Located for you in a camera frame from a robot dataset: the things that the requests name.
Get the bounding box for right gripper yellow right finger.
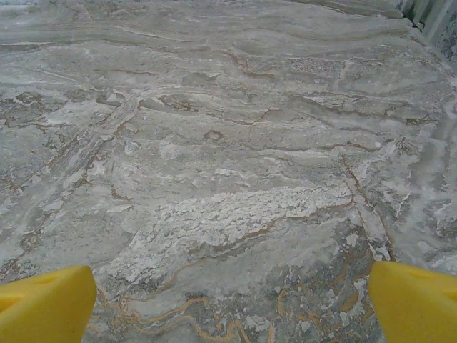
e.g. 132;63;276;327
368;261;457;343

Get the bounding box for aluminium frame post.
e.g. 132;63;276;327
398;0;453;42

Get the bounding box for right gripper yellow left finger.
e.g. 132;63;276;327
0;264;98;343

